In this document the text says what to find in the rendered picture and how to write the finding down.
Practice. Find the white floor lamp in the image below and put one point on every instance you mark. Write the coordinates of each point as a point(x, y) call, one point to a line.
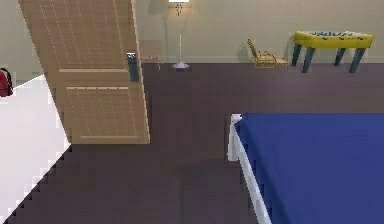
point(180, 63)

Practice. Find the small beige side table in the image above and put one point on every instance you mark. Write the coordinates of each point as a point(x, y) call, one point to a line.
point(150, 50)

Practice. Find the yellow wooden lounge chair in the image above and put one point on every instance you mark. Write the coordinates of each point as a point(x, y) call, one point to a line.
point(265, 59)

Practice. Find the light wooden room door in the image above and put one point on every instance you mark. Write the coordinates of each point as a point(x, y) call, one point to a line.
point(90, 66)

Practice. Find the yellow table football table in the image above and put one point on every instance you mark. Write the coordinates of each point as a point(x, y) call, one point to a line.
point(330, 40)

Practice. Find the red bag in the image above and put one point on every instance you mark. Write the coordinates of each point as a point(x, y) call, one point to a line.
point(4, 83)

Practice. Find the blue bed with white frame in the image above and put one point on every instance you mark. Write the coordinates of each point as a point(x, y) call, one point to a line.
point(316, 166)

